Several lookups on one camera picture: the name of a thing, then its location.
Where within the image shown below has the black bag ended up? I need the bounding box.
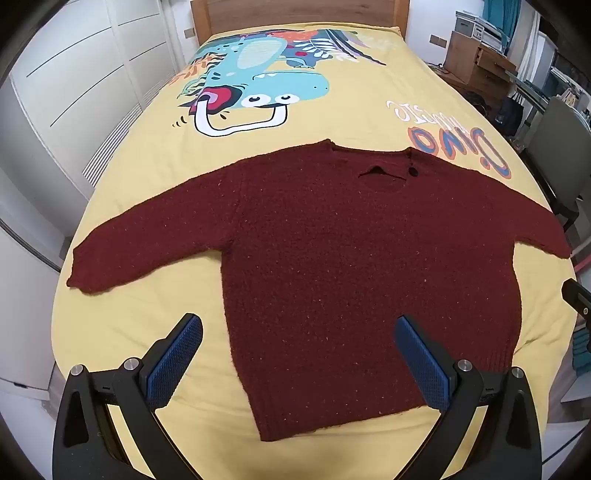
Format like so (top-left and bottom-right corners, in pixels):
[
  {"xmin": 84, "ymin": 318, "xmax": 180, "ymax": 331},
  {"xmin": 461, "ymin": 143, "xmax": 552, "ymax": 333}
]
[{"xmin": 494, "ymin": 92, "xmax": 525, "ymax": 137}]

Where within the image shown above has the dark red knit sweater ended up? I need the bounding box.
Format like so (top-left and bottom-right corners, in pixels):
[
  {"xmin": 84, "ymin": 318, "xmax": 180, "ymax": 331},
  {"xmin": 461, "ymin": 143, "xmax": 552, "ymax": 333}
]
[{"xmin": 66, "ymin": 138, "xmax": 573, "ymax": 443}]

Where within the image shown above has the wooden headboard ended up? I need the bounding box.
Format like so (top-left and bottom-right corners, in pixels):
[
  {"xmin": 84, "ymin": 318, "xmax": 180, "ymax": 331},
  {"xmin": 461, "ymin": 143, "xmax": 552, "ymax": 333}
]
[{"xmin": 193, "ymin": 0, "xmax": 411, "ymax": 47}]

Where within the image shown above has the glass desk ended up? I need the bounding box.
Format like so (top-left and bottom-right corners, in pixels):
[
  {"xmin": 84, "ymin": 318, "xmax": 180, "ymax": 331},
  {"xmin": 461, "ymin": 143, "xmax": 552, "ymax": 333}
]
[{"xmin": 505, "ymin": 69, "xmax": 591, "ymax": 121}]

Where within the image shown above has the wooden drawer cabinet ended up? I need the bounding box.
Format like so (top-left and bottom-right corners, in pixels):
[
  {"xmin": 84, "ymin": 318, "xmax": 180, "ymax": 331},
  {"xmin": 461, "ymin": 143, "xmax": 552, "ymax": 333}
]
[{"xmin": 443, "ymin": 31, "xmax": 520, "ymax": 100}]

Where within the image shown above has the grey chair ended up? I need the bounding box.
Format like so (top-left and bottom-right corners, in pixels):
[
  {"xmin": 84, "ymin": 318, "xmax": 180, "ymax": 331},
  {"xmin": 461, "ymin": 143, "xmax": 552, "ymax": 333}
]
[{"xmin": 526, "ymin": 97, "xmax": 591, "ymax": 232}]

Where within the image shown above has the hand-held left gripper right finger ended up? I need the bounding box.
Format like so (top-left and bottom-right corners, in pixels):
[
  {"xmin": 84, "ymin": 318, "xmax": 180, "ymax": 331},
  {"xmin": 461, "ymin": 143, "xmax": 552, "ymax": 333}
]
[{"xmin": 394, "ymin": 315, "xmax": 542, "ymax": 480}]

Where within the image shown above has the yellow dinosaur print blanket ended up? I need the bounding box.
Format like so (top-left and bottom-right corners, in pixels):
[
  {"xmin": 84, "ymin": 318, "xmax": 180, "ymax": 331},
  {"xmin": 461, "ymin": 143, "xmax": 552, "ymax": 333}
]
[{"xmin": 48, "ymin": 18, "xmax": 580, "ymax": 480}]

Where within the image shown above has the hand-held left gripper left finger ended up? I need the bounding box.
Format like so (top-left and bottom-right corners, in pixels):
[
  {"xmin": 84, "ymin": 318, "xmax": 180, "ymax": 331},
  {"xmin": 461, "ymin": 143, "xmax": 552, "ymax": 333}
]
[{"xmin": 52, "ymin": 313, "xmax": 205, "ymax": 480}]

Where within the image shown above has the teal curtain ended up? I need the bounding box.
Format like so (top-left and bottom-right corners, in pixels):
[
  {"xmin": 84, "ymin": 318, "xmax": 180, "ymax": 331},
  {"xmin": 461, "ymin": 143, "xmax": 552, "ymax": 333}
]
[{"xmin": 482, "ymin": 0, "xmax": 525, "ymax": 47}]

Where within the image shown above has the white wardrobe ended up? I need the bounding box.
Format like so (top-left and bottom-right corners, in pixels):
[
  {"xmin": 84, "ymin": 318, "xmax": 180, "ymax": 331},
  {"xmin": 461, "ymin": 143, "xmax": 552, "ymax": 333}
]
[{"xmin": 0, "ymin": 0, "xmax": 204, "ymax": 402}]

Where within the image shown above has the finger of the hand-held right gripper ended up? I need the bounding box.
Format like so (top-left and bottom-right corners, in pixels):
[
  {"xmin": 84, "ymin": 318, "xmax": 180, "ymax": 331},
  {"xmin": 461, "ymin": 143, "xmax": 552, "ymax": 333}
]
[{"xmin": 561, "ymin": 279, "xmax": 591, "ymax": 329}]

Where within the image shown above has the white printer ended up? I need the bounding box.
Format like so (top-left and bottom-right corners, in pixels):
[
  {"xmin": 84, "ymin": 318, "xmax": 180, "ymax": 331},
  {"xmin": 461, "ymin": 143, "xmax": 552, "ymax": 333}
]
[{"xmin": 451, "ymin": 11, "xmax": 506, "ymax": 49}]

